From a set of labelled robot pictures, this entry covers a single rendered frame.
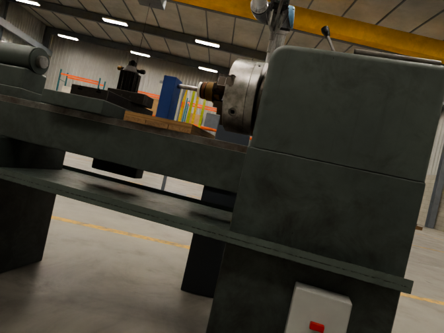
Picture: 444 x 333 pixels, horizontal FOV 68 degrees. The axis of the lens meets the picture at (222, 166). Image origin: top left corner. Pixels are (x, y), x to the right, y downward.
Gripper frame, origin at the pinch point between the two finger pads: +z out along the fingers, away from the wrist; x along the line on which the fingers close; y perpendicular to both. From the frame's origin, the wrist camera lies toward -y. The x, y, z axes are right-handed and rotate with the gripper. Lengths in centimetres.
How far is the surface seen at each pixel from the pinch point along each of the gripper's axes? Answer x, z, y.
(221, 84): -16.4, 27.3, 6.0
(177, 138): -30, 52, 6
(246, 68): -8.1, 19.3, 7.1
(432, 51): 604, -458, -1018
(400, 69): 42, 16, 27
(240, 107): -7.4, 35.1, 8.4
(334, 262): 32, 82, 33
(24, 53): -116, 24, -23
